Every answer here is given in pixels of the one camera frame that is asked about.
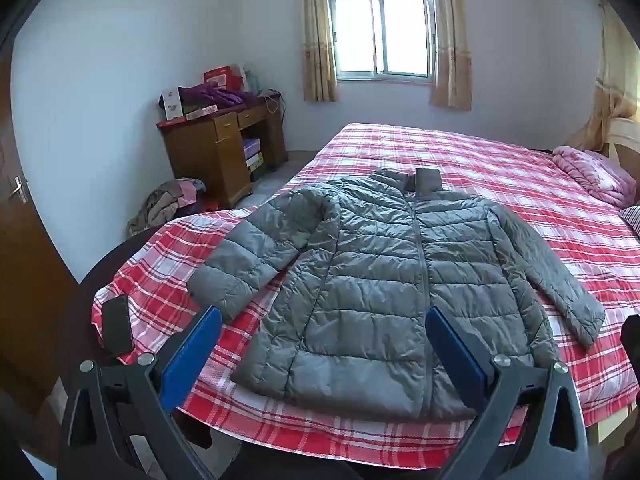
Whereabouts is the purple clothing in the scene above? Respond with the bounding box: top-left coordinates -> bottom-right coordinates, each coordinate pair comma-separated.
178,85 -> 261,110

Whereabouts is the window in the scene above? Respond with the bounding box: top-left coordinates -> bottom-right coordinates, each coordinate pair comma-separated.
326,0 -> 435,81

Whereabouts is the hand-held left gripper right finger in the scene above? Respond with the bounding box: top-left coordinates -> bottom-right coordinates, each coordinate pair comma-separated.
425,306 -> 591,480

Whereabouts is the wooden door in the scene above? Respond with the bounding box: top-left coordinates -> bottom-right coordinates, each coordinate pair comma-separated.
0,60 -> 81,401

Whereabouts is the bed with red plaid sheet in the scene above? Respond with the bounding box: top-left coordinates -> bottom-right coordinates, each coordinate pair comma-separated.
91,122 -> 640,471

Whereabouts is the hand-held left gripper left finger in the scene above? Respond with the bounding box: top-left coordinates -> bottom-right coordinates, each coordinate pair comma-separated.
57,305 -> 223,480

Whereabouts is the black phone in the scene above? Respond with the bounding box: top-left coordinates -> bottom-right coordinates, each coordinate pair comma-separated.
101,296 -> 136,357

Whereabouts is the pile of clothes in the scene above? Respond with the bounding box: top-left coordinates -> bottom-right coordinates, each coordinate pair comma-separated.
126,177 -> 218,237

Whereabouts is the cream headboard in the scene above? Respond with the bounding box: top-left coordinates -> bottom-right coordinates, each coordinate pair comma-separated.
602,116 -> 640,181

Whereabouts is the red box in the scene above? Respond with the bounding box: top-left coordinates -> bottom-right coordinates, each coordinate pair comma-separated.
203,65 -> 246,90

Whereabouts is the yellow drape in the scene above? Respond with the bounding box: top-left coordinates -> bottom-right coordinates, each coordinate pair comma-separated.
565,0 -> 640,153

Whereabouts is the wooden desk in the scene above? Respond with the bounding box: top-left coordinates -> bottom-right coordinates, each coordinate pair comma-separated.
156,94 -> 289,208

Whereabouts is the grey puffer jacket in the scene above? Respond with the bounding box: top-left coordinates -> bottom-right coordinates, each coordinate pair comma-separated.
186,167 -> 607,423

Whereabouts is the pink quilt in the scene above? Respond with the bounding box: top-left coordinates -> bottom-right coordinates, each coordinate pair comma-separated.
552,145 -> 638,209

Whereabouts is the striped pillow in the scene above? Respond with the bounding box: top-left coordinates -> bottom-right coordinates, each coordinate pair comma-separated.
619,205 -> 640,237

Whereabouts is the beige patterned curtain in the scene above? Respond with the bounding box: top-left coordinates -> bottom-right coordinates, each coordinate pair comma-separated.
301,0 -> 341,103
430,0 -> 473,111

